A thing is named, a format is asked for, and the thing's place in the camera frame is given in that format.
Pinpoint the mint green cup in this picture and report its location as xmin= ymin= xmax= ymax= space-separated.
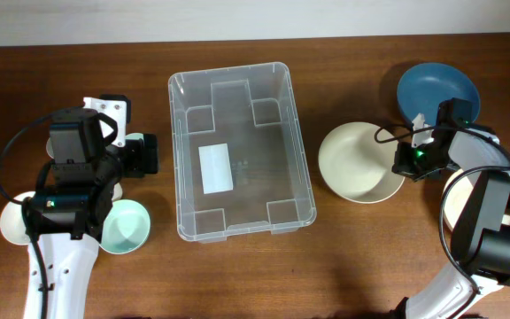
xmin=126 ymin=133 xmax=144 ymax=140

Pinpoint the clear plastic storage bin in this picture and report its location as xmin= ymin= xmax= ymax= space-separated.
xmin=168 ymin=62 xmax=317 ymax=243

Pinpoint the beige bowl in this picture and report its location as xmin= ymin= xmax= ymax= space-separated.
xmin=318 ymin=121 xmax=405 ymax=204

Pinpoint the white small bowl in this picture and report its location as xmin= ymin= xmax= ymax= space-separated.
xmin=0 ymin=202 xmax=30 ymax=245

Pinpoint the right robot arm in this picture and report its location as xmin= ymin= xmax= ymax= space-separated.
xmin=390 ymin=98 xmax=510 ymax=319

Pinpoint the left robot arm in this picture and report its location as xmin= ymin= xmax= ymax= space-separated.
xmin=21 ymin=94 xmax=159 ymax=318

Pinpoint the right black cable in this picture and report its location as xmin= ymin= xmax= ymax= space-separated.
xmin=374 ymin=123 xmax=510 ymax=319

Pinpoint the mint green small bowl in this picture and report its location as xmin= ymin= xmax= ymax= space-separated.
xmin=100 ymin=199 xmax=151 ymax=254

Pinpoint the grey plastic cup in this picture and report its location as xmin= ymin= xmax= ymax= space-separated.
xmin=46 ymin=138 xmax=54 ymax=159

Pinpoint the dark blue bowl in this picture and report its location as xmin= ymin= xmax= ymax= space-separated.
xmin=397 ymin=62 xmax=481 ymax=126

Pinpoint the cream white bowl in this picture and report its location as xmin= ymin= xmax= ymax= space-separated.
xmin=444 ymin=169 xmax=510 ymax=230

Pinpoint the cream plastic cup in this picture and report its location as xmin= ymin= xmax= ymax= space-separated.
xmin=112 ymin=183 xmax=123 ymax=201

